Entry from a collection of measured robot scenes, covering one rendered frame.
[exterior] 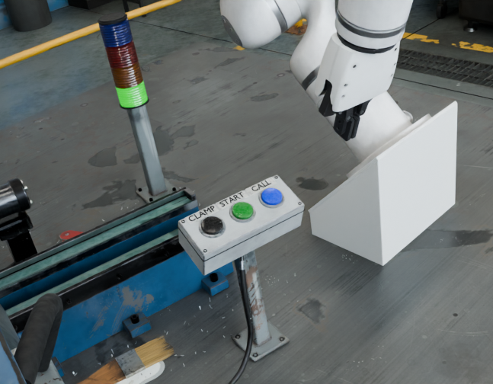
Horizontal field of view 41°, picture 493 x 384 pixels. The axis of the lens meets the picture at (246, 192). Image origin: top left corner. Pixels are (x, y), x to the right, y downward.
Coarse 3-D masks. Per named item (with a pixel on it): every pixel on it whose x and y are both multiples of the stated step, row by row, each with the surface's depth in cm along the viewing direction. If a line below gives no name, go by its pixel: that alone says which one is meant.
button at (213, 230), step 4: (212, 216) 90; (204, 220) 90; (208, 220) 90; (212, 220) 90; (216, 220) 90; (220, 220) 90; (204, 224) 89; (208, 224) 89; (212, 224) 89; (216, 224) 89; (220, 224) 89; (204, 228) 89; (208, 228) 89; (212, 228) 89; (216, 228) 89; (220, 228) 89; (208, 232) 89; (212, 232) 89; (216, 232) 89
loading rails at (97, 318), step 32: (192, 192) 125; (128, 224) 121; (160, 224) 123; (32, 256) 115; (64, 256) 115; (96, 256) 118; (128, 256) 112; (160, 256) 113; (0, 288) 110; (32, 288) 113; (64, 288) 107; (96, 288) 108; (128, 288) 111; (160, 288) 115; (192, 288) 119; (224, 288) 119; (64, 320) 107; (96, 320) 110; (128, 320) 113; (64, 352) 109
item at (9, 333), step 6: (0, 306) 81; (0, 312) 79; (0, 318) 76; (6, 318) 79; (0, 324) 75; (6, 324) 77; (6, 330) 75; (12, 330) 78; (6, 336) 73; (12, 336) 75; (12, 342) 73; (18, 342) 76; (12, 348) 71
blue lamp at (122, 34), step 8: (112, 24) 128; (120, 24) 129; (128, 24) 131; (104, 32) 130; (112, 32) 129; (120, 32) 129; (128, 32) 131; (104, 40) 131; (112, 40) 130; (120, 40) 130; (128, 40) 131
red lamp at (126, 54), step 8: (112, 48) 131; (120, 48) 131; (128, 48) 132; (112, 56) 132; (120, 56) 132; (128, 56) 132; (136, 56) 135; (112, 64) 133; (120, 64) 133; (128, 64) 133
